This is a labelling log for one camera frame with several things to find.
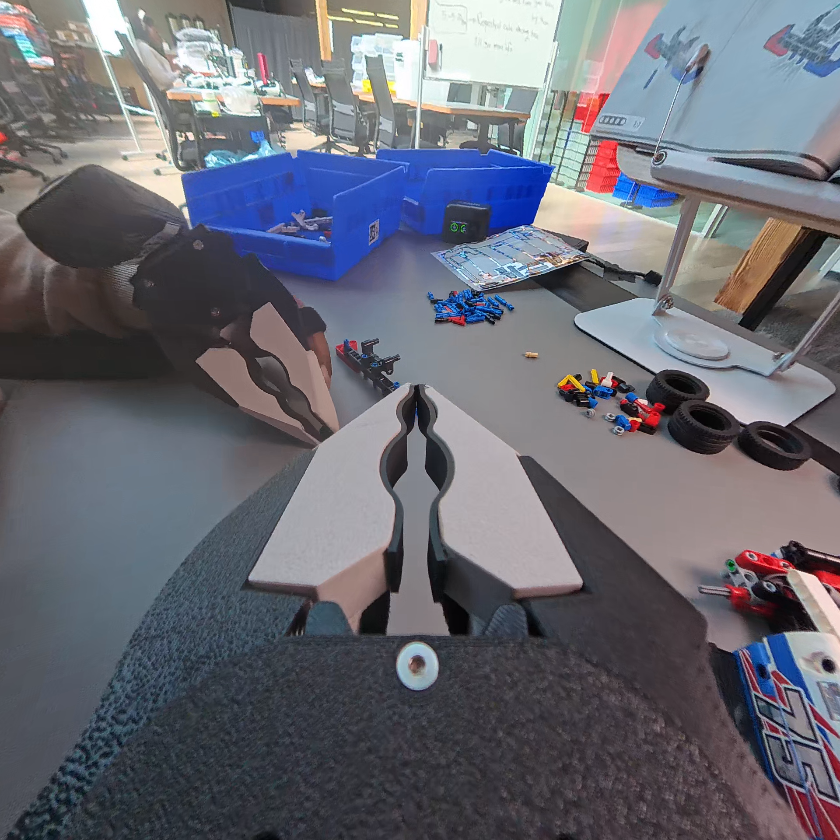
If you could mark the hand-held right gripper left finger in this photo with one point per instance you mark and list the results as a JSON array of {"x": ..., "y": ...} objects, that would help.
[{"x": 321, "y": 518}]

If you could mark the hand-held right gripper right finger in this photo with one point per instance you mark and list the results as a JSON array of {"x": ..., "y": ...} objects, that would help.
[{"x": 512, "y": 525}]

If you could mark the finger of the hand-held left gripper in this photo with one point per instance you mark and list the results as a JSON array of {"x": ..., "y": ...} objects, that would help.
[
  {"x": 292, "y": 354},
  {"x": 243, "y": 380}
]

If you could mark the black beam assembly blue pins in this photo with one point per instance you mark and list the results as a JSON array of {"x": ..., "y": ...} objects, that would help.
[{"x": 367, "y": 364}]

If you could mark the large blue storage bin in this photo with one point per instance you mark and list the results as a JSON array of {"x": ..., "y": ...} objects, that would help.
[
  {"x": 262, "y": 197},
  {"x": 492, "y": 190}
]

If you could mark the white book stand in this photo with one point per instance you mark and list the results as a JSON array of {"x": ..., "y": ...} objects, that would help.
[{"x": 623, "y": 328}]

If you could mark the instruction booklet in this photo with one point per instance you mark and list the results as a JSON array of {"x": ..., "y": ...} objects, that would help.
[{"x": 754, "y": 79}]

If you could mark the black desk strip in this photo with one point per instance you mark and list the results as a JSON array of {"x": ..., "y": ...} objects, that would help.
[{"x": 820, "y": 449}]

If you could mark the person's left hand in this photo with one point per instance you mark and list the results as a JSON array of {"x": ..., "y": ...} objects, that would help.
[{"x": 323, "y": 358}]

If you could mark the light blue plastic bag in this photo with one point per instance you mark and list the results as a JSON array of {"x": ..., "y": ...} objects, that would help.
[{"x": 229, "y": 157}]

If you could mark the pile of mixed small bricks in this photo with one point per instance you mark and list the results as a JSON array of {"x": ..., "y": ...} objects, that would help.
[{"x": 610, "y": 400}]

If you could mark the black office chair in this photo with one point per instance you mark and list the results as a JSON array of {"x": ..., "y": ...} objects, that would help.
[
  {"x": 387, "y": 98},
  {"x": 161, "y": 111},
  {"x": 344, "y": 108}
]

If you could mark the pile of blue pins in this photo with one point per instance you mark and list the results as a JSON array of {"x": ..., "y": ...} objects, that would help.
[{"x": 469, "y": 307}]

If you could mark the background wooden table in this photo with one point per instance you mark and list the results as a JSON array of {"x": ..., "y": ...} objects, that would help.
[
  {"x": 229, "y": 98},
  {"x": 459, "y": 108}
]

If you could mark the black rubber tyre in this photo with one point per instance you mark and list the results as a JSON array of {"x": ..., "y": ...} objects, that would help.
[
  {"x": 774, "y": 456},
  {"x": 676, "y": 394},
  {"x": 703, "y": 436}
]

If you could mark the black square device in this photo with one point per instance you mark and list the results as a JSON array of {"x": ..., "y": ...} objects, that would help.
[{"x": 466, "y": 222}]

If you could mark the sticker sheet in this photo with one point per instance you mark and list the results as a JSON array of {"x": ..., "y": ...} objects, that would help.
[{"x": 512, "y": 259}]

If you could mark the toy race car model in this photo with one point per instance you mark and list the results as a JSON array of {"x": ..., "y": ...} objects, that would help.
[{"x": 800, "y": 709}]

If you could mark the wooden table leg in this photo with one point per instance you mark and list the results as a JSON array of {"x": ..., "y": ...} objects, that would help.
[{"x": 754, "y": 262}]

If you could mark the rack of red blue bins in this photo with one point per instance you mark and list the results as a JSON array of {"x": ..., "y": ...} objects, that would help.
[{"x": 604, "y": 164}]

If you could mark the background whiteboard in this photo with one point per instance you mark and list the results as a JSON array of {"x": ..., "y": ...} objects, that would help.
[{"x": 492, "y": 39}]

